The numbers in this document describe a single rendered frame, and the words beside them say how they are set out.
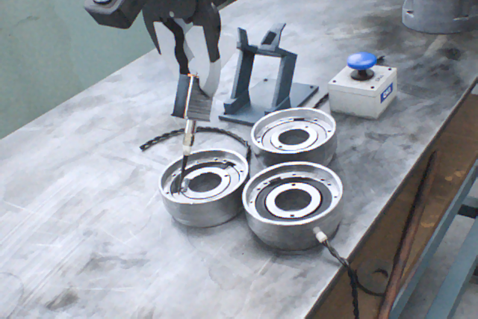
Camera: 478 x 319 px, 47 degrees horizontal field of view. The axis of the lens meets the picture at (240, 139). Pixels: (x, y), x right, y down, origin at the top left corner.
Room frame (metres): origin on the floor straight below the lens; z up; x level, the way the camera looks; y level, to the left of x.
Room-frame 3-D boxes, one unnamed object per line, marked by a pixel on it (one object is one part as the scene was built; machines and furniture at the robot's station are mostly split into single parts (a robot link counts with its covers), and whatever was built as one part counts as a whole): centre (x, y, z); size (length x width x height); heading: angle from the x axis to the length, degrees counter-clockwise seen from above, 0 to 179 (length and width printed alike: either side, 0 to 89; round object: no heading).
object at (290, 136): (0.58, -0.07, 0.82); 0.10 x 0.10 x 0.04
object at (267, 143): (0.58, -0.07, 0.82); 0.08 x 0.08 x 0.02
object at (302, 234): (0.46, -0.04, 0.82); 0.10 x 0.10 x 0.04
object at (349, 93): (0.68, -0.19, 0.82); 0.08 x 0.07 x 0.05; 138
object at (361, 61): (0.68, -0.18, 0.85); 0.04 x 0.04 x 0.05
